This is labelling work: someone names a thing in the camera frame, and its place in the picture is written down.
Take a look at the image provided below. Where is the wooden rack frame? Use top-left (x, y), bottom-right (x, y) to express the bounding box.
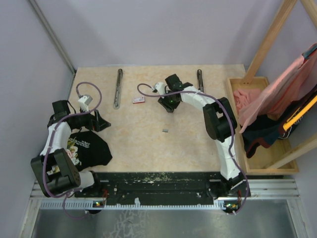
top-left (243, 0), bottom-right (317, 169)

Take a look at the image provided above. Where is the wooden tray box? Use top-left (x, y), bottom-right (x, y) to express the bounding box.
top-left (225, 77), bottom-right (299, 176)

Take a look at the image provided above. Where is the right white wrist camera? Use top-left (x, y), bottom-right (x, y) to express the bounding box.
top-left (152, 82), bottom-right (165, 98)

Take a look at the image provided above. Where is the dark navy garment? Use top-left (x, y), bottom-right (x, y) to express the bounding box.
top-left (242, 92), bottom-right (317, 158)

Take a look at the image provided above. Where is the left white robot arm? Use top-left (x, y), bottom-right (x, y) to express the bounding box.
top-left (31, 100), bottom-right (111, 198)

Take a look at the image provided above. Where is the red staple box sleeve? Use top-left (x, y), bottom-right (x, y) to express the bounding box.
top-left (132, 96), bottom-right (145, 104)

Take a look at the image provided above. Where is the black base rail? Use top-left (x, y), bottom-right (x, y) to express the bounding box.
top-left (75, 172), bottom-right (248, 206)

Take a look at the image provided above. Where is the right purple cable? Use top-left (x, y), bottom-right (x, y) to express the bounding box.
top-left (137, 83), bottom-right (250, 215)

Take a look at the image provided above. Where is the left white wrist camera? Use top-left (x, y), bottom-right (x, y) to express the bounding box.
top-left (78, 94), bottom-right (93, 112)

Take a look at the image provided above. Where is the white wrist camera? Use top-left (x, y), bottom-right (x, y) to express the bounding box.
top-left (152, 82), bottom-right (165, 98)
top-left (78, 94), bottom-right (93, 112)

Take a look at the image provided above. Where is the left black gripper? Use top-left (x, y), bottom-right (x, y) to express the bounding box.
top-left (72, 105), bottom-right (110, 132)

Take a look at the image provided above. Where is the pink cloth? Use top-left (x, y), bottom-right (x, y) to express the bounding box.
top-left (233, 44), bottom-right (317, 133)

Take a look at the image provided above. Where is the black floral t-shirt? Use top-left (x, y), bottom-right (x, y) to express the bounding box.
top-left (34, 130), bottom-right (113, 174)

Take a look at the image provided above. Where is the black silver stapler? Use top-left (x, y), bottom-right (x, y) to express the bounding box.
top-left (113, 68), bottom-right (123, 110)
top-left (197, 69), bottom-right (205, 93)

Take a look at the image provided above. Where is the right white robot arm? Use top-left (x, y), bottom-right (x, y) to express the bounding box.
top-left (153, 74), bottom-right (244, 196)

